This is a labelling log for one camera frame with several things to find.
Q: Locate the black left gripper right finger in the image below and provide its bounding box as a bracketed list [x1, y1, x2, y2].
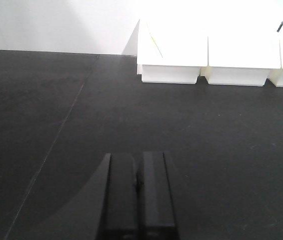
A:
[137, 151, 179, 240]

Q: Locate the yellow green pipette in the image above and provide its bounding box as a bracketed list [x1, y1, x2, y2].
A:
[146, 22, 164, 59]

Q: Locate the white middle storage bin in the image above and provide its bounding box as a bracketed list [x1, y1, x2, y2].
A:
[200, 33, 281, 87]

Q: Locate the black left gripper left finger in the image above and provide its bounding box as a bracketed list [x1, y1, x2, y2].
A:
[38, 153, 138, 240]

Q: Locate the white left storage bin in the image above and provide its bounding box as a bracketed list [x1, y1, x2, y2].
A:
[137, 19, 208, 85]

